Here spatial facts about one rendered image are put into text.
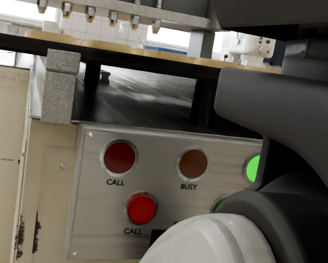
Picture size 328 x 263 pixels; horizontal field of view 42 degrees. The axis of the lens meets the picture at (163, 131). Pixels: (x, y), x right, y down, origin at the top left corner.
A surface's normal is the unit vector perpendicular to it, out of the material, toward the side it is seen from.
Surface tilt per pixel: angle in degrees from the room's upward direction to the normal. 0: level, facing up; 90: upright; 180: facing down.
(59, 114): 90
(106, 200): 90
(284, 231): 49
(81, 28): 90
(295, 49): 90
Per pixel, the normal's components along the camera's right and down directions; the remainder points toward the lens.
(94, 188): 0.29, 0.21
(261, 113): -0.95, -0.11
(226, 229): 0.16, -0.94
